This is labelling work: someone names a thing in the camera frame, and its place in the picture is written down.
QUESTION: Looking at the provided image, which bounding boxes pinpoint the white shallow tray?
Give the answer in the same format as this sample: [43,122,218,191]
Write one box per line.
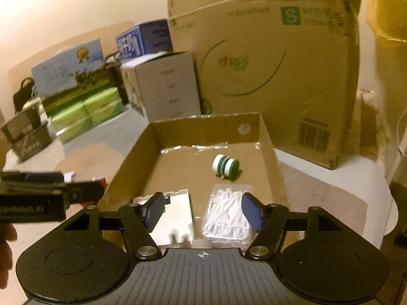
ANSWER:
[132,189,195,247]

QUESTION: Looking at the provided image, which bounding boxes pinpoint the black bag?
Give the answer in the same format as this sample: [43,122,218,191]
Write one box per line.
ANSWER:
[13,77,35,115]

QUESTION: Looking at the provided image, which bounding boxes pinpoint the beige headboard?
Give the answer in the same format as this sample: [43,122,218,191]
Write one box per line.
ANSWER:
[8,21,136,80]

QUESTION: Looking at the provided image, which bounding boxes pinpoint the yellow plastic bag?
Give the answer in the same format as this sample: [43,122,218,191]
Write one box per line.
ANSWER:
[362,0,407,50]

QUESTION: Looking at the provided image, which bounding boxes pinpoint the shallow cardboard box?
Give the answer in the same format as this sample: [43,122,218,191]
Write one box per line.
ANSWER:
[102,112,301,251]

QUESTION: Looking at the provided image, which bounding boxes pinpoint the person's left hand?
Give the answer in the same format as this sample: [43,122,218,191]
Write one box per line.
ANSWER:
[0,223,18,256]

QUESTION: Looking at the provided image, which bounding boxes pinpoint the beige patterned cloth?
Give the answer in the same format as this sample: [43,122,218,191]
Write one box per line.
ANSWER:
[355,88,384,156]

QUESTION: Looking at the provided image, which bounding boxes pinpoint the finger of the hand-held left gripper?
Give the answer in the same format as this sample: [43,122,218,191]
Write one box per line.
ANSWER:
[64,179,105,204]
[0,171,64,184]

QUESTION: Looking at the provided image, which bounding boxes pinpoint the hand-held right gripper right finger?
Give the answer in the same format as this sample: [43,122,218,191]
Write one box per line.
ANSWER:
[241,192,350,260]

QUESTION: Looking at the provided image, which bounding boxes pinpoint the blue milk carton box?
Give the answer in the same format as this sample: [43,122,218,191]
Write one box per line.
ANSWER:
[115,19,174,59]

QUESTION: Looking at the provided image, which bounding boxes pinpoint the large brown cardboard box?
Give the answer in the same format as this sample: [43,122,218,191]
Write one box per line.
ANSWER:
[166,0,363,170]

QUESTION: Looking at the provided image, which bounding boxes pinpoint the green milk carton box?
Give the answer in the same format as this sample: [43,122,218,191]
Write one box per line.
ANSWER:
[31,38,107,109]

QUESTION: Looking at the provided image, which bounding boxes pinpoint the white product box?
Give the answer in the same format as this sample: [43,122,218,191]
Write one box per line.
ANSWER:
[120,51,202,123]

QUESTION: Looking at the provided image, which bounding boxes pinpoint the black tub white label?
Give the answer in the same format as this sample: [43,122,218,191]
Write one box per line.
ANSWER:
[0,106,43,143]

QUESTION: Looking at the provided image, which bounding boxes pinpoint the bag of white cotton swabs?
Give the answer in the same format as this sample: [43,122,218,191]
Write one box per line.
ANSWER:
[202,184,255,249]

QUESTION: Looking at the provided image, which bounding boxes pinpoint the green tissue pack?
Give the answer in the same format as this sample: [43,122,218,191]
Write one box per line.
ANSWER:
[57,119,94,145]
[51,100,88,124]
[91,103,125,126]
[83,89,123,109]

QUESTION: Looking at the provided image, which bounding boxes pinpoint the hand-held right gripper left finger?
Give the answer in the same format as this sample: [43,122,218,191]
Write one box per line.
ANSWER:
[59,192,166,260]

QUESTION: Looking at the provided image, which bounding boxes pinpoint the green and white tape rolls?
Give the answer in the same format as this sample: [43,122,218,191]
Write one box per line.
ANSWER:
[212,153,240,180]

